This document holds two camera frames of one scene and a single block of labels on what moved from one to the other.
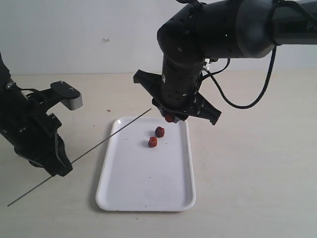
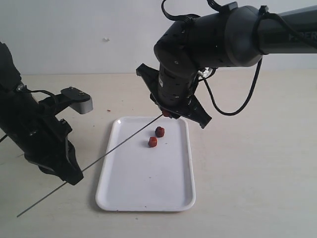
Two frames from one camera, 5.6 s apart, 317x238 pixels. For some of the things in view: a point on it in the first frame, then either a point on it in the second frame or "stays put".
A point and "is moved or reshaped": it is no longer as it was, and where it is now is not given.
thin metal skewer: x=81 y=155 to x=95 y=161
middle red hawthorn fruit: x=152 y=142 stays put
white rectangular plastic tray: x=147 y=166 stays put
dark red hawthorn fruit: x=159 y=132 stays put
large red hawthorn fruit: x=169 y=118 is moved or reshaped
